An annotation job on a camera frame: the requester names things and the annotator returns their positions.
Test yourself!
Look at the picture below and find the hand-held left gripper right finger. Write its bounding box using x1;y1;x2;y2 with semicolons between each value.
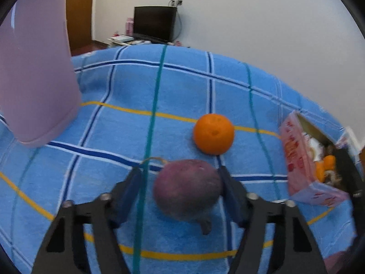
217;166;328;274

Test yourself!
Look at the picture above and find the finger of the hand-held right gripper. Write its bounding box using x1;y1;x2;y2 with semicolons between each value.
335;145;365;201

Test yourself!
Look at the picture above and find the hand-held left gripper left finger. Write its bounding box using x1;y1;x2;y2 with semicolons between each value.
31;167;144;274

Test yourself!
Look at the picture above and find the orange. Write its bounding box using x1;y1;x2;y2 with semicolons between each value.
323;154;337;169
193;113;235;155
315;163;326;183

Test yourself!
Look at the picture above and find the purple sweet potato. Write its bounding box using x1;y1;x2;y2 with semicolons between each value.
152;159;223;236

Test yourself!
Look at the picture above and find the shallow cardboard box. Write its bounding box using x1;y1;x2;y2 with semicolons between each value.
279;111;365;206

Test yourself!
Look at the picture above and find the brown walnut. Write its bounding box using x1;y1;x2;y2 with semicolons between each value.
325;168;343;187

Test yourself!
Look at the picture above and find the white printed cup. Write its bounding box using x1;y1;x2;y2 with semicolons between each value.
339;127;360;163

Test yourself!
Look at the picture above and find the blue plaid blanket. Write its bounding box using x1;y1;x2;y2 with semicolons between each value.
0;44;360;274

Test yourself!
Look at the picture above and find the white television stand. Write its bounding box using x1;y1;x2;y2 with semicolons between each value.
107;34;183;48

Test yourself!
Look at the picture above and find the pink plastic container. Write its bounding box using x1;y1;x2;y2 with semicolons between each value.
0;0;83;148

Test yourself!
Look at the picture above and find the black television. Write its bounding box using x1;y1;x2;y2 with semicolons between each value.
133;6;177;43

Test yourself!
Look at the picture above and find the brown wooden door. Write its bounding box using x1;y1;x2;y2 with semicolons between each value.
66;0;95;53

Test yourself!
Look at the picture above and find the black power cable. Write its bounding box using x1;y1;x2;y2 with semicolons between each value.
176;6;183;42

